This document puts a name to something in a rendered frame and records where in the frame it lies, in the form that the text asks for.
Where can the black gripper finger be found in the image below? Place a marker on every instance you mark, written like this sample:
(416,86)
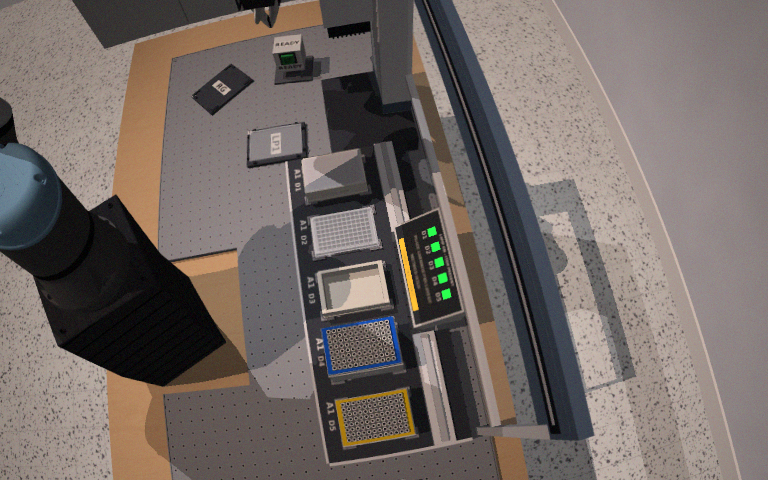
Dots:
(273,12)
(260,14)

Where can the beige one-well reservoir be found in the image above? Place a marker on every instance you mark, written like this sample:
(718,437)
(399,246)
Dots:
(351,285)

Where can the cream ready button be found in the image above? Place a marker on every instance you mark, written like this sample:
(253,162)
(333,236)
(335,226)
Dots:
(290,50)

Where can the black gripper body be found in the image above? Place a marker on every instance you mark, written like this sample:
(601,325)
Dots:
(252,4)

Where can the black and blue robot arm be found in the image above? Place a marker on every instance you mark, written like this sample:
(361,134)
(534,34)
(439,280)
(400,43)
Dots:
(81,259)

